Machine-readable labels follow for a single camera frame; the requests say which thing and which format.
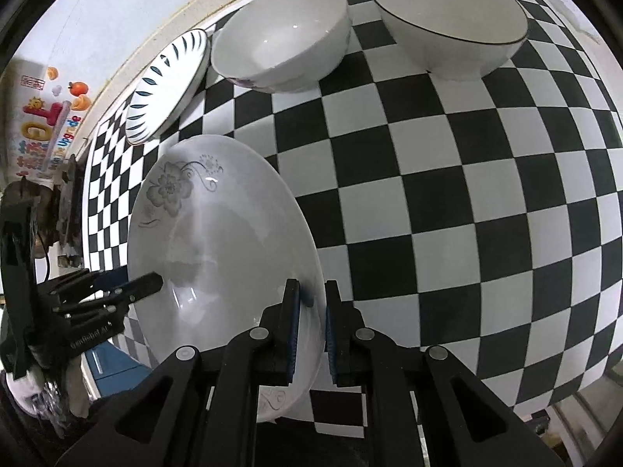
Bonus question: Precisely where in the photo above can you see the black and white checkered tablecloth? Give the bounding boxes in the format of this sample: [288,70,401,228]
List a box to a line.
[83,0,623,429]

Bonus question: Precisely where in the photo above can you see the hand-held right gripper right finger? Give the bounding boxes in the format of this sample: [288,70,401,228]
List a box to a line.
[324,279,568,467]

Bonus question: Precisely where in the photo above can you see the white bowl with black rim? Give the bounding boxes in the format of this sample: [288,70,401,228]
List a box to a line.
[370,0,530,82]

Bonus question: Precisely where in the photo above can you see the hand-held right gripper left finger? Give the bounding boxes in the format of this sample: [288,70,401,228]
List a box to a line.
[56,278,300,467]

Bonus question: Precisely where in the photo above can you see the white leaf pattern plate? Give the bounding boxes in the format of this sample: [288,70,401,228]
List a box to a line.
[125,29,212,145]

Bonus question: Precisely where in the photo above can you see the large white floral plate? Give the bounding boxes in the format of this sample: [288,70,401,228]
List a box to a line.
[127,135,326,424]

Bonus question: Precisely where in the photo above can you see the colourful wall sticker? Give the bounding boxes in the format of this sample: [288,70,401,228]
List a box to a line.
[14,65,93,177]

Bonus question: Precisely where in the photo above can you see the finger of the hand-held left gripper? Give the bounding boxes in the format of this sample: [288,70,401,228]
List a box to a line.
[46,269,131,302]
[53,274,165,324]

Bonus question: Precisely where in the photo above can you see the blue container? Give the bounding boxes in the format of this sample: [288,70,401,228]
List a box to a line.
[82,344,153,391]

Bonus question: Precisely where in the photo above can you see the dark object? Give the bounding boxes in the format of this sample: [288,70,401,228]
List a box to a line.
[53,154,84,260]

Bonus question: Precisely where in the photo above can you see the plain white bowl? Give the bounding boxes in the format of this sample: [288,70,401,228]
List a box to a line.
[210,0,352,94]

